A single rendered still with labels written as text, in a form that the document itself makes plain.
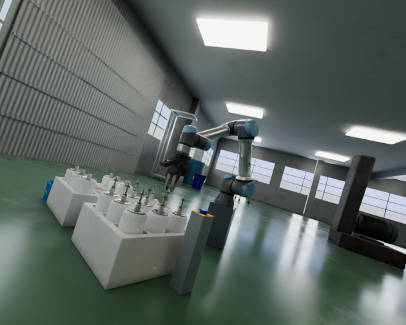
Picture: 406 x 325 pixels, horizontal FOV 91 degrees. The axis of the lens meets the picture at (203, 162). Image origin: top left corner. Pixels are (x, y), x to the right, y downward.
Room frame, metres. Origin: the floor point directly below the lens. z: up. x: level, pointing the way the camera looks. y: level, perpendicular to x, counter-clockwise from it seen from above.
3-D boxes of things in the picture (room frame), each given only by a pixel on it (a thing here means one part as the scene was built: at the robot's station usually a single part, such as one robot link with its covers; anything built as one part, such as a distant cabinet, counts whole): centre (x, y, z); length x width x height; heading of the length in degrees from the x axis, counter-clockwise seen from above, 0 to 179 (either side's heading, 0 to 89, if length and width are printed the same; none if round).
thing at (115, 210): (0.88, 0.28, 0.16); 0.10 x 0.10 x 0.18
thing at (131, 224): (0.80, 0.19, 0.16); 0.10 x 0.10 x 0.18
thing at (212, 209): (1.53, -0.25, 0.15); 0.18 x 0.18 x 0.30; 73
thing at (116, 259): (0.97, 0.21, 0.09); 0.39 x 0.39 x 0.18; 49
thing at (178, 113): (5.51, 0.88, 0.98); 0.69 x 0.56 x 1.96; 73
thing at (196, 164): (7.72, 0.22, 0.48); 0.66 x 0.64 x 0.96; 73
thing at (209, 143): (1.15, 0.05, 0.64); 0.11 x 0.11 x 0.08; 39
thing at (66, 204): (1.32, 0.61, 0.09); 0.39 x 0.39 x 0.18; 49
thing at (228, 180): (1.53, -0.25, 0.47); 0.13 x 0.12 x 0.14; 39
